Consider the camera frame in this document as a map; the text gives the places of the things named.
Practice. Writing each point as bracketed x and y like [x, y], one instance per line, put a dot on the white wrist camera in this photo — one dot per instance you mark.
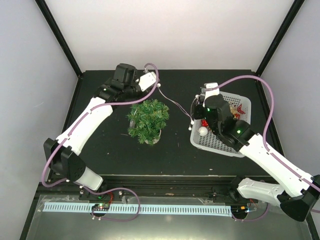
[210, 89]
[147, 81]

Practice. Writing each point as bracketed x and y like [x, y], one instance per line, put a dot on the red gift box ornament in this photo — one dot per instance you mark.
[204, 123]

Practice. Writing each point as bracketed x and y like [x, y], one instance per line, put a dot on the right circuit board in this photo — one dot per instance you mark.
[242, 209]

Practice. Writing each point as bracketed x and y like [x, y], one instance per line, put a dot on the white bulb string lights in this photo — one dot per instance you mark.
[192, 122]

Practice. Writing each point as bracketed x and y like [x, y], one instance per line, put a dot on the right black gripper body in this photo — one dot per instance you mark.
[197, 114]

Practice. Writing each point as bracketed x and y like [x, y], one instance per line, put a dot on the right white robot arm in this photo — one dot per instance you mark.
[295, 191]

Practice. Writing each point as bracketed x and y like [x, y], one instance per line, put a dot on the white perforated plastic basket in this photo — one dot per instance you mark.
[210, 142]

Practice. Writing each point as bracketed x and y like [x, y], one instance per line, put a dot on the white slotted cable duct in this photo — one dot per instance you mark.
[142, 209]

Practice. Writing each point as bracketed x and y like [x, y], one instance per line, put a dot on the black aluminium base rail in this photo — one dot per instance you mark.
[220, 189]

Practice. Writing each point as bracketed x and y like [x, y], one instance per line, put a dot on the red star ornament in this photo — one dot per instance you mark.
[238, 111]

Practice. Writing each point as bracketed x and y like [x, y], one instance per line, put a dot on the small green christmas tree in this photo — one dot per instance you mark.
[147, 120]

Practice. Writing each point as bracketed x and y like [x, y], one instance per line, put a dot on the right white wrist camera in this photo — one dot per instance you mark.
[210, 89]

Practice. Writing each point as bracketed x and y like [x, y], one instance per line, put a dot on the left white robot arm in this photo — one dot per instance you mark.
[63, 153]

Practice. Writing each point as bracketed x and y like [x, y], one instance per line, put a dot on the white ball ornament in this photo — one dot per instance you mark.
[202, 131]

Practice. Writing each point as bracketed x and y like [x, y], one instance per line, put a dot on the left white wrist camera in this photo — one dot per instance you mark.
[147, 81]

